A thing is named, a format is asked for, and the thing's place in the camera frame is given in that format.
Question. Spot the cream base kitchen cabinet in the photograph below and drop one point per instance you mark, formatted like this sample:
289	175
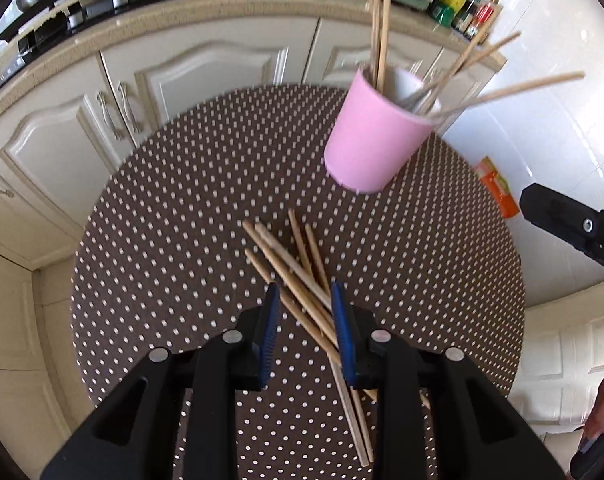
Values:
206	67

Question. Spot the pile of wooden chopsticks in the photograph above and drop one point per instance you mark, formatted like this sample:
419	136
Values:
282	256

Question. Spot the red sauce bottle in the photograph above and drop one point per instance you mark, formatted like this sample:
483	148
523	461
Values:
487	15

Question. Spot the dark soy sauce bottle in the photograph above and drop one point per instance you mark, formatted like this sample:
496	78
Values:
472	5

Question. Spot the orange snack bag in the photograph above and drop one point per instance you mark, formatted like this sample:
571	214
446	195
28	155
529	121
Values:
497	195

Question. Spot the pink cup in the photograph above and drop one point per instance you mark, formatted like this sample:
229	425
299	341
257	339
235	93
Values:
377	145

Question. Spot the round table with dotted tablecloth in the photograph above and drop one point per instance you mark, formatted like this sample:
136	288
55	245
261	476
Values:
181	185

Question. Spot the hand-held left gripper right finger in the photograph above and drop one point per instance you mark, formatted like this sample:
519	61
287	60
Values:
342	335

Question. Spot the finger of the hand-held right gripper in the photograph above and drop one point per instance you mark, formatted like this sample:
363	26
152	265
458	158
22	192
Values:
557	210

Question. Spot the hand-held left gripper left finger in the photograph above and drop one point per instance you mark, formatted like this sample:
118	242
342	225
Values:
271	335

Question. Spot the bunch of chopsticks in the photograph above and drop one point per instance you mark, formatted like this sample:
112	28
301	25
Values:
532	87

